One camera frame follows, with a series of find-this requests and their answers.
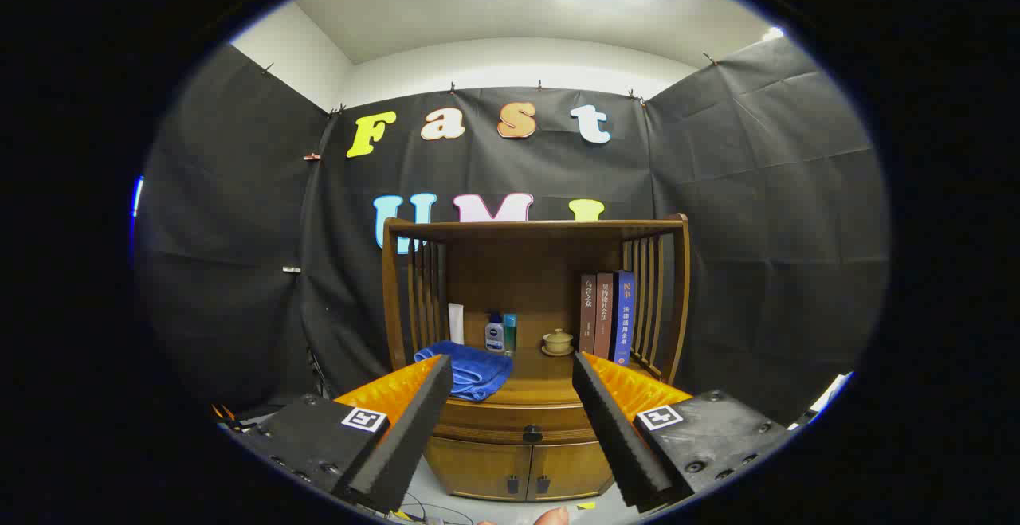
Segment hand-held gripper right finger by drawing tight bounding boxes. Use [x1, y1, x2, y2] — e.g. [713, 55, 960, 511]
[572, 351, 798, 510]

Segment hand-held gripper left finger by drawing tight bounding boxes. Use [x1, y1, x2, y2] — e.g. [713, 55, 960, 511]
[219, 354, 453, 515]

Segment wooden drawer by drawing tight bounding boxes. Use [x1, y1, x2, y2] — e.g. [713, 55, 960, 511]
[434, 400, 598, 445]

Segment wooden cabinet door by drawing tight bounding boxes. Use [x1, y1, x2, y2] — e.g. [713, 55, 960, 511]
[425, 436, 533, 502]
[526, 440, 614, 502]

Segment wooden countertop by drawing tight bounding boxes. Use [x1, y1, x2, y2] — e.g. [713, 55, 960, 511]
[430, 343, 664, 408]

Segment wooden cabinet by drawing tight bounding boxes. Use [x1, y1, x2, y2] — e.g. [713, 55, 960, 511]
[381, 214, 692, 503]

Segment folded blue towel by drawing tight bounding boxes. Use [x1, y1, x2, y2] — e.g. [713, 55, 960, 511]
[414, 340, 515, 403]

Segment blue book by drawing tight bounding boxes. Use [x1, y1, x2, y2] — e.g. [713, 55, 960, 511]
[612, 271, 636, 366]

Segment light brown book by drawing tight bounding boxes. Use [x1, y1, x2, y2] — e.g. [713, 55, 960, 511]
[594, 272, 616, 360]

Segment dark brown book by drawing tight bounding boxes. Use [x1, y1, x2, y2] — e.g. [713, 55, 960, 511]
[579, 274, 598, 355]

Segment white sheet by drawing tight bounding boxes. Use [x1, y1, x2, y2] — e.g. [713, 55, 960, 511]
[797, 372, 853, 430]

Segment black floor cables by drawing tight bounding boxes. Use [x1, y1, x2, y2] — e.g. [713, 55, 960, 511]
[390, 492, 479, 525]

